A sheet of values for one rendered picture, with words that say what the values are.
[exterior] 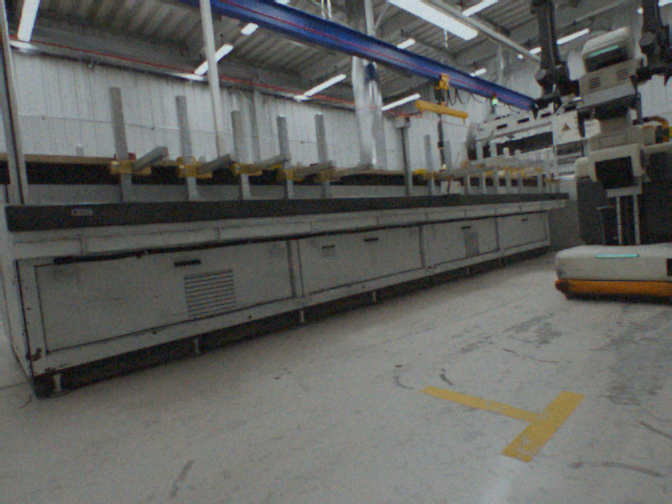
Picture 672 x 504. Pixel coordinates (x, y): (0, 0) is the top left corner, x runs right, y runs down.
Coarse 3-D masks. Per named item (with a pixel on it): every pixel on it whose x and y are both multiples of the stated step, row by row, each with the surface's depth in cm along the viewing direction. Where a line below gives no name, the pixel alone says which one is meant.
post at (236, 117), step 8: (232, 112) 181; (240, 112) 182; (232, 120) 181; (240, 120) 181; (232, 128) 182; (240, 128) 181; (240, 136) 181; (240, 144) 181; (240, 152) 181; (240, 160) 181; (240, 176) 181; (240, 184) 182; (248, 184) 183; (240, 192) 183; (248, 192) 183
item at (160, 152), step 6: (156, 150) 130; (162, 150) 129; (144, 156) 139; (150, 156) 135; (156, 156) 131; (162, 156) 131; (138, 162) 144; (144, 162) 139; (150, 162) 138; (156, 162) 139; (138, 168) 146; (144, 168) 147
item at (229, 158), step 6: (222, 156) 149; (228, 156) 146; (234, 156) 147; (210, 162) 157; (216, 162) 153; (222, 162) 150; (228, 162) 148; (234, 162) 148; (198, 168) 165; (204, 168) 161; (210, 168) 157; (216, 168) 158
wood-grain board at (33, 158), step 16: (0, 160) 136; (32, 160) 142; (48, 160) 146; (64, 160) 149; (80, 160) 152; (96, 160) 156; (112, 160) 160; (160, 160) 173; (416, 176) 307; (512, 176) 408
